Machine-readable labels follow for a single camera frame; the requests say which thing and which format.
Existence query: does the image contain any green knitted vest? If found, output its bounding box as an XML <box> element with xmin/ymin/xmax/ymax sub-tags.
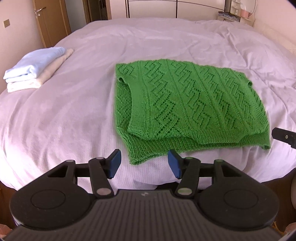
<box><xmin>114</xmin><ymin>59</ymin><xmax>270</xmax><ymax>165</ymax></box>

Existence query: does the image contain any person's right hand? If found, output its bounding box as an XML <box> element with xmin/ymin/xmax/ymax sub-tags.
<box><xmin>284</xmin><ymin>222</ymin><xmax>296</xmax><ymax>235</ymax></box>

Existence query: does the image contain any folded cream cloth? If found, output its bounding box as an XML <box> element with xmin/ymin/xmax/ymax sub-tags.
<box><xmin>6</xmin><ymin>48</ymin><xmax>74</xmax><ymax>93</ymax></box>

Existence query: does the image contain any folded light blue cloth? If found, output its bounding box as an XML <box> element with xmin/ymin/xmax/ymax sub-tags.
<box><xmin>3</xmin><ymin>47</ymin><xmax>66</xmax><ymax>83</ymax></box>

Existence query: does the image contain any pink box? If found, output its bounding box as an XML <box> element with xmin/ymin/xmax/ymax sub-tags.
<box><xmin>240</xmin><ymin>9</ymin><xmax>249</xmax><ymax>19</ymax></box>

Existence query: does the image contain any round mirror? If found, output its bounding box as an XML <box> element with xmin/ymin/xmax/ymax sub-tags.
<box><xmin>230</xmin><ymin>0</ymin><xmax>257</xmax><ymax>16</ymax></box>

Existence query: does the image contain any white bedside shelf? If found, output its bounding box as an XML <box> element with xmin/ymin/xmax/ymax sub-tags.
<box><xmin>217</xmin><ymin>11</ymin><xmax>255</xmax><ymax>26</ymax></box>

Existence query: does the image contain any white sliding wardrobe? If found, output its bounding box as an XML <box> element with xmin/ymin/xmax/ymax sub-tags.
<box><xmin>108</xmin><ymin>0</ymin><xmax>226</xmax><ymax>20</ymax></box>

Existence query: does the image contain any wooden door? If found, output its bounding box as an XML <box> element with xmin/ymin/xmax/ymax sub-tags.
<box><xmin>32</xmin><ymin>0</ymin><xmax>71</xmax><ymax>48</ymax></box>

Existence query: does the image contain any small wall switch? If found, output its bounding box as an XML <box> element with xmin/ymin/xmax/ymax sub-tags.
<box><xmin>3</xmin><ymin>19</ymin><xmax>10</xmax><ymax>28</ymax></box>

